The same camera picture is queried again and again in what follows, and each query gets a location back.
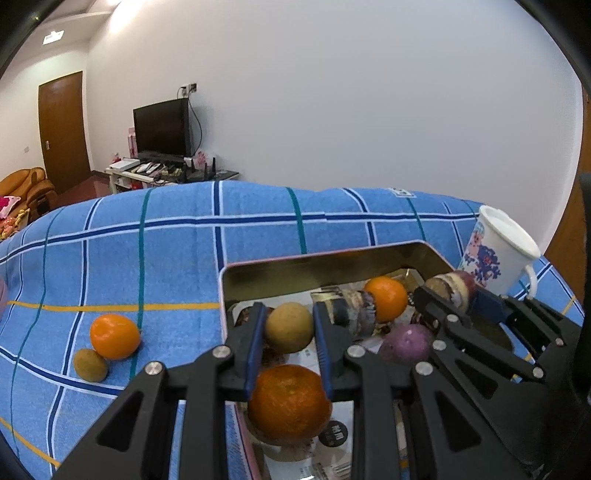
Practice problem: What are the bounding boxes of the small brown round fruit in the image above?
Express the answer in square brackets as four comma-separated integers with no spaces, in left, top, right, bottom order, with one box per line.
[74,348,110,382]
[264,302,315,354]

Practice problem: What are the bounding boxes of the orange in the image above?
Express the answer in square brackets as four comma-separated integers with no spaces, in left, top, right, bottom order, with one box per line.
[248,364,333,446]
[89,314,141,361]
[364,276,409,322]

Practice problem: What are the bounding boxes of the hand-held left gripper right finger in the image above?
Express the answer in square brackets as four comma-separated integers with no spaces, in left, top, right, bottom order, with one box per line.
[311,301,532,480]

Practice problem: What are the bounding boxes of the shiny metal tray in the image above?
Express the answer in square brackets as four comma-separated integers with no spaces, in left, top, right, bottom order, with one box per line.
[217,240,513,480]

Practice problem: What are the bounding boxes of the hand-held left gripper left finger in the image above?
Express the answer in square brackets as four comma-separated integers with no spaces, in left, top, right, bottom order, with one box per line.
[55,302,269,480]

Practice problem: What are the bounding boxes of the round purple fruit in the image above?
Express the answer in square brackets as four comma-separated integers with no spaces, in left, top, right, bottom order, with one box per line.
[379,324,435,365]

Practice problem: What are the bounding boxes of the white television stand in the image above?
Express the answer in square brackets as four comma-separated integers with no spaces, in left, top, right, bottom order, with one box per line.
[105,157,241,195]

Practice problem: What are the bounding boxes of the printed paper leaflet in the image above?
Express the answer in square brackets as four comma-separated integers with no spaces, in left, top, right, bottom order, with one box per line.
[231,277,416,480]

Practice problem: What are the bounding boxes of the cut purple-skinned fruit piece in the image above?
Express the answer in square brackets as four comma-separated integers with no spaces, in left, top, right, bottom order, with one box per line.
[425,271,477,315]

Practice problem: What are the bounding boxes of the white printed mug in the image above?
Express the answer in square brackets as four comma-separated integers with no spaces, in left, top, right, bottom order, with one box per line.
[457,204,542,301]

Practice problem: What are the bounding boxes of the black television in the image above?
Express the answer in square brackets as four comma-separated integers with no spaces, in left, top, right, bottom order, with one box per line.
[133,98,191,158]

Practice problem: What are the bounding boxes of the orange leather sofa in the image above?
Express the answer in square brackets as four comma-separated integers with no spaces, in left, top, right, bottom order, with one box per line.
[0,167,58,222]

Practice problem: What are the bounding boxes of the grey cut fruit piece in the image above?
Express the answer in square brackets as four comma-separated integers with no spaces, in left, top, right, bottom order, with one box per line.
[311,286,377,337]

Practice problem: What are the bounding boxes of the blue plaid blanket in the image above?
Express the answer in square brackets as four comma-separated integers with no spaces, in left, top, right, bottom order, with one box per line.
[0,181,585,480]

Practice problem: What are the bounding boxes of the brown wooden door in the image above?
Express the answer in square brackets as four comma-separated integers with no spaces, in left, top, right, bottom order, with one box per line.
[38,71,92,195]
[544,88,591,273]

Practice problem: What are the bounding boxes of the black power cable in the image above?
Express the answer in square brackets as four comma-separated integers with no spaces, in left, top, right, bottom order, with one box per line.
[187,95,205,158]

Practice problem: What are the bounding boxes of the dark brown round fruit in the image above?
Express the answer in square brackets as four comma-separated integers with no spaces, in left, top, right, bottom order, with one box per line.
[232,305,275,329]

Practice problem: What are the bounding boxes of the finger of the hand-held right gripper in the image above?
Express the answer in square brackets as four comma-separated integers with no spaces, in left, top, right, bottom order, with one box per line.
[475,286,583,361]
[412,286,548,385]

